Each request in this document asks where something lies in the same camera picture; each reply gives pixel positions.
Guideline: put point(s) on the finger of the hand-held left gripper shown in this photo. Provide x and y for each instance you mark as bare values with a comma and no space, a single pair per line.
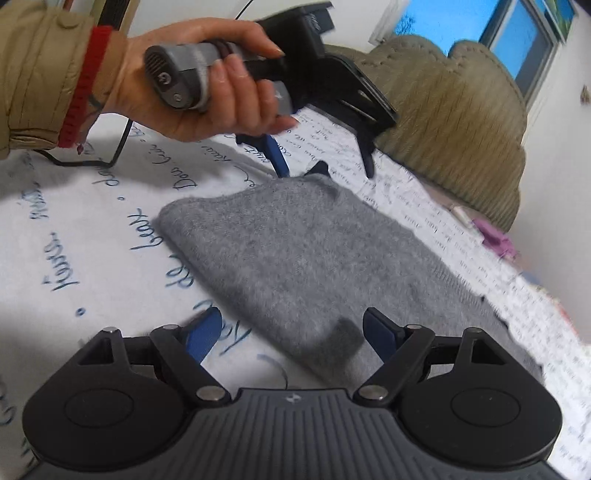
273,154
367,154

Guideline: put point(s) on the olive quilted headboard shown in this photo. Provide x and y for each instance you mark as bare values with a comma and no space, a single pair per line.
452,134

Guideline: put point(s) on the person's left hand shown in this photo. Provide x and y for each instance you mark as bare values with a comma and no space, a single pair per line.
152,113

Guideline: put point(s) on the purple cloth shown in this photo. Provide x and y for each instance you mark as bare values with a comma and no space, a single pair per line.
496,239

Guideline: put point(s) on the grey sweater with navy sleeves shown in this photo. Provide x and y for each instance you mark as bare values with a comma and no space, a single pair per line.
295,258

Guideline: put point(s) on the white script-printed bedspread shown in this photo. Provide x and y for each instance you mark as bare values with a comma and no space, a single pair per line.
92,240

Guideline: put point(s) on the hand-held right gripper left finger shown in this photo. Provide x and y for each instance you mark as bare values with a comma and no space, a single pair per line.
203,335

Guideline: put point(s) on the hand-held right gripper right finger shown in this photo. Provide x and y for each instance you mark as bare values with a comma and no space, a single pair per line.
378,333

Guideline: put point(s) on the window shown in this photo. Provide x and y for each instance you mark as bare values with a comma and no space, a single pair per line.
503,32

